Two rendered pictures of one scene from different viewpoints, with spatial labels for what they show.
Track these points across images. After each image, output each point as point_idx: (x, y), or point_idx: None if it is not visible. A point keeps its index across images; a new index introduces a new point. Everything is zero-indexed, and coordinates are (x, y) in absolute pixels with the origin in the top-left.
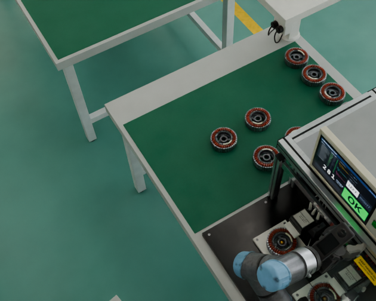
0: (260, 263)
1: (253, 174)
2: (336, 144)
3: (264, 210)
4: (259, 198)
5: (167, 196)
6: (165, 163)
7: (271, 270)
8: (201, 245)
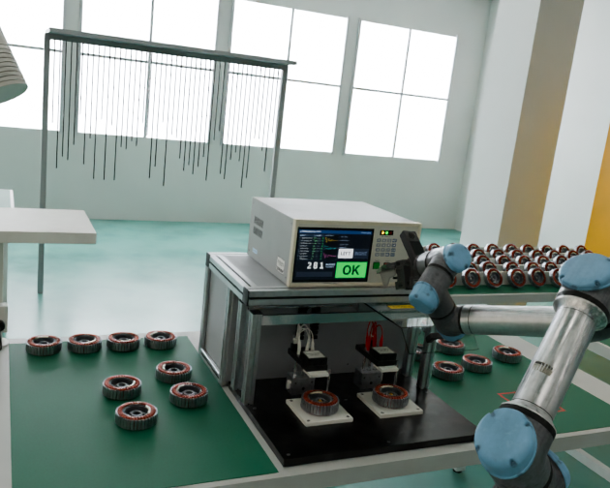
0: (441, 263)
1: (205, 411)
2: (318, 220)
3: (266, 411)
4: (243, 416)
5: (203, 485)
6: (139, 475)
7: (458, 244)
8: (299, 471)
